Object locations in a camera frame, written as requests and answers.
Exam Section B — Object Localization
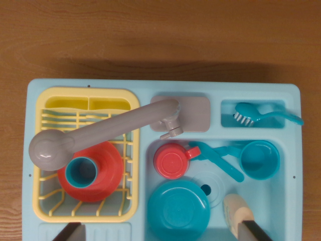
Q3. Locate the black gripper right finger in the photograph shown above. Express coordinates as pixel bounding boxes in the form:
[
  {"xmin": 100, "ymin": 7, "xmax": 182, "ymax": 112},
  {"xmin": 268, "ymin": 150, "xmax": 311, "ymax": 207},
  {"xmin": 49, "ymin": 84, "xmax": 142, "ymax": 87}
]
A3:
[{"xmin": 239, "ymin": 219, "xmax": 274, "ymax": 241}]

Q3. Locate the red toy plate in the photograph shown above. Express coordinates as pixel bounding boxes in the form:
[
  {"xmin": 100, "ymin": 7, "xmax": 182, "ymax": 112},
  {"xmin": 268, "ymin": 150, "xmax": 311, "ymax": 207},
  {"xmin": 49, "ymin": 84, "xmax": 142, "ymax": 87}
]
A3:
[{"xmin": 57, "ymin": 140, "xmax": 124, "ymax": 203}]

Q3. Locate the teal toy cup with handle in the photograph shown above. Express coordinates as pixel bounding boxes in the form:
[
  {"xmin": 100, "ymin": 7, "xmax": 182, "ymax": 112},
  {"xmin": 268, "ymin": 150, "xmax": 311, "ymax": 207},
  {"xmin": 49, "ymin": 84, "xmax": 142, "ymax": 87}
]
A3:
[{"xmin": 225, "ymin": 140, "xmax": 280, "ymax": 180}]

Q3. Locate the teal cup with dark inside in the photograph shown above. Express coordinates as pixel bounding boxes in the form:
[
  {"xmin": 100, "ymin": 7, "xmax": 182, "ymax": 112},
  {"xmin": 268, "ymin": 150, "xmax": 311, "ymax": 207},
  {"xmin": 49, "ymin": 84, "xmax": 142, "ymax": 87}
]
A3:
[{"xmin": 65, "ymin": 157, "xmax": 98, "ymax": 188}]

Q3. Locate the grey toy faucet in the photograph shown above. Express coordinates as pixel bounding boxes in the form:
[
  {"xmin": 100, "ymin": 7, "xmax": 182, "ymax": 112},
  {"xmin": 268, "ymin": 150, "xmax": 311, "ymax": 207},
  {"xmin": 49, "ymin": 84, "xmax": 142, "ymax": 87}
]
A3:
[{"xmin": 28, "ymin": 95, "xmax": 211, "ymax": 172}]

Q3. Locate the teal toy fork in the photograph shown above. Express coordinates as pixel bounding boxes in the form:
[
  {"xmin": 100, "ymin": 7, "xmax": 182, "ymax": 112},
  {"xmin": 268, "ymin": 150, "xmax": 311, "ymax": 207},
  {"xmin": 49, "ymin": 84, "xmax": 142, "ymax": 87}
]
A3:
[{"xmin": 199, "ymin": 145, "xmax": 242, "ymax": 163}]

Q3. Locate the red toy cup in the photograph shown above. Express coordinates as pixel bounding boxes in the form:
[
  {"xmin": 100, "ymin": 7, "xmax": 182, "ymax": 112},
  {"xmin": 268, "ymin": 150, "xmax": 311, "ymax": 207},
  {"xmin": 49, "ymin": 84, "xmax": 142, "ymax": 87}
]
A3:
[{"xmin": 153, "ymin": 143, "xmax": 202, "ymax": 180}]

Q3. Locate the cream detergent bottle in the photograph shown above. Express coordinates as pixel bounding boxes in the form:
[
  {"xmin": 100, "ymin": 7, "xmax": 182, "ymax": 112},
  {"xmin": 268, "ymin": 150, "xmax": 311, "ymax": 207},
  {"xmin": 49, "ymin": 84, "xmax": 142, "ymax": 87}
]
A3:
[{"xmin": 222, "ymin": 193, "xmax": 255, "ymax": 238}]

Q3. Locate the light blue toy sink unit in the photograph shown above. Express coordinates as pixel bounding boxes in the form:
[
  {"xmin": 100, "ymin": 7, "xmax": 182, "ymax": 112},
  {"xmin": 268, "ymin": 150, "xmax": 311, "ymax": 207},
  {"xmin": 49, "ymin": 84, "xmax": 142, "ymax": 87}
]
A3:
[{"xmin": 22, "ymin": 78, "xmax": 301, "ymax": 241}]

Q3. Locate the yellow dish rack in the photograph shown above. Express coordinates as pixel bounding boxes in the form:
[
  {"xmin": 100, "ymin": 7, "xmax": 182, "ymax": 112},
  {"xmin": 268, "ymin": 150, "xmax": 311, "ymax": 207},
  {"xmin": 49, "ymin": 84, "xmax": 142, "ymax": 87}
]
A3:
[{"xmin": 32, "ymin": 86, "xmax": 140, "ymax": 223}]

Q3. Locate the teal toy knife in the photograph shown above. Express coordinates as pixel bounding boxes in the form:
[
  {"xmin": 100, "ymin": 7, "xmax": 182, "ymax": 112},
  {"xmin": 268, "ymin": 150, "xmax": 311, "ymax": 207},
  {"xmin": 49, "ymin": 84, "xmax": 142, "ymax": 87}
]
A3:
[{"xmin": 188, "ymin": 141, "xmax": 245, "ymax": 183}]

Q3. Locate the teal dish brush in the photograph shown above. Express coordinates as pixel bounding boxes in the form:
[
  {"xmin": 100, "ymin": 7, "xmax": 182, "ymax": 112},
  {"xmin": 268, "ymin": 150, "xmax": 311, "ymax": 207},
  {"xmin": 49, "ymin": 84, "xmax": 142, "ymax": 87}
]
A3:
[{"xmin": 234, "ymin": 102, "xmax": 304, "ymax": 127}]

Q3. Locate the teal toy bowl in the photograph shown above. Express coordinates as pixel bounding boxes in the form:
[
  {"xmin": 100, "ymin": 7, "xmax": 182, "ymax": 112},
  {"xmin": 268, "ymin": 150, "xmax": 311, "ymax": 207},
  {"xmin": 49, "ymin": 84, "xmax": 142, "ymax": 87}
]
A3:
[{"xmin": 147, "ymin": 179, "xmax": 211, "ymax": 241}]

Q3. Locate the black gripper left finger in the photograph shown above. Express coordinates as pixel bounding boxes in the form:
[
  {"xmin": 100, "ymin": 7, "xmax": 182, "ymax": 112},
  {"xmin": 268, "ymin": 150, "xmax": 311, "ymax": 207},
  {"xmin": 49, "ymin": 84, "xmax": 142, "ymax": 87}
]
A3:
[{"xmin": 52, "ymin": 222, "xmax": 86, "ymax": 241}]

